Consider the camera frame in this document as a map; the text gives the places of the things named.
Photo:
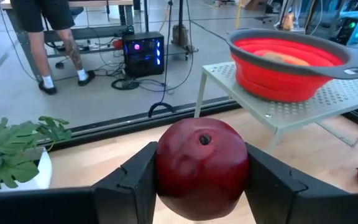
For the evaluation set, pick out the person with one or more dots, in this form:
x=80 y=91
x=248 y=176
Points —
x=36 y=46

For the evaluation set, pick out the computer tower green light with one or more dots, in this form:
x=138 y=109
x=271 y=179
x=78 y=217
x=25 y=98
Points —
x=353 y=29

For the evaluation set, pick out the red collapsible bowl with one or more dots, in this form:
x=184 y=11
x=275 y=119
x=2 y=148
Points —
x=275 y=81

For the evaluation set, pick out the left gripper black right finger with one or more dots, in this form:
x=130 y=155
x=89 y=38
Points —
x=306 y=208

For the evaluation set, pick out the black computer tower purple lights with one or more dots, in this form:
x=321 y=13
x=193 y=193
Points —
x=144 y=54

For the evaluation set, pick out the large orange-red mango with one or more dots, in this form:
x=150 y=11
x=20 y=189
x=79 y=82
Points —
x=281 y=57

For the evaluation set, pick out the green plant in white pot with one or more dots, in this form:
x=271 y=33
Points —
x=8 y=149

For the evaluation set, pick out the grey metal workbench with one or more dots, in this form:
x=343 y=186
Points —
x=82 y=32

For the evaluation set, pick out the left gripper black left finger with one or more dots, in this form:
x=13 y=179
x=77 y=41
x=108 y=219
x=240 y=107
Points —
x=73 y=205

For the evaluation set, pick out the black aluminium table frame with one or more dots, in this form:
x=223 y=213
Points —
x=135 y=121

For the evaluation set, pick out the pale green perforated metal shelf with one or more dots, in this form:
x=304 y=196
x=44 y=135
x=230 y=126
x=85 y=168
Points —
x=291 y=109

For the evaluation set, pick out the small yellow machine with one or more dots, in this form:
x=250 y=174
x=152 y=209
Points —
x=287 y=21

